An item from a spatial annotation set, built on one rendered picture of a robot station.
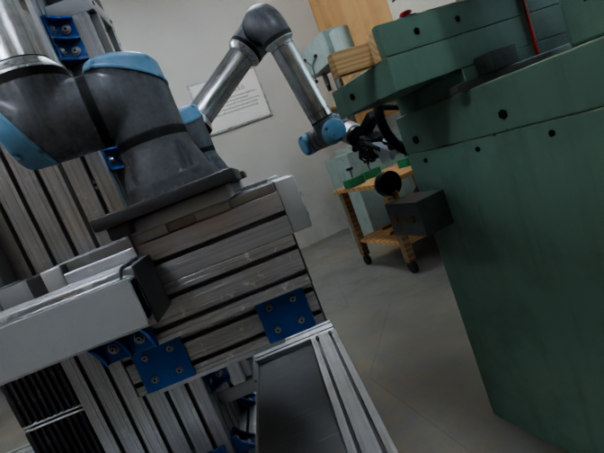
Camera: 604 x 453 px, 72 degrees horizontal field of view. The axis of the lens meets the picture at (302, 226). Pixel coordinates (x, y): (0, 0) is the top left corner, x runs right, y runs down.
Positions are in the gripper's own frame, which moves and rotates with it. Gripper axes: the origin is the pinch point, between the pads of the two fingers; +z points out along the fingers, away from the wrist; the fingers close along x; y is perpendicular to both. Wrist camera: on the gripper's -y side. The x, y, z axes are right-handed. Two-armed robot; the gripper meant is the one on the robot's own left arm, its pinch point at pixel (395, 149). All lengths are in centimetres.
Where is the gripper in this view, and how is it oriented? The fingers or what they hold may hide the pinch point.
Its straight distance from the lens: 130.8
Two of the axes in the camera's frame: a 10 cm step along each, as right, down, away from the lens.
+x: -8.5, 3.9, -3.6
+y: 1.1, 7.9, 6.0
